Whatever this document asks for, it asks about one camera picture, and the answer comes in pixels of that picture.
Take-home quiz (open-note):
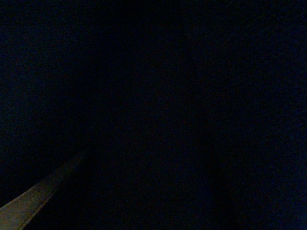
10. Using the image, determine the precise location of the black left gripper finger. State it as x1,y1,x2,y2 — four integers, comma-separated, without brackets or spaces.
0,154,83,230

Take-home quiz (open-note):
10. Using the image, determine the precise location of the dark navy garment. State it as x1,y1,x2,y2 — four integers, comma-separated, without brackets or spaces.
0,0,307,230

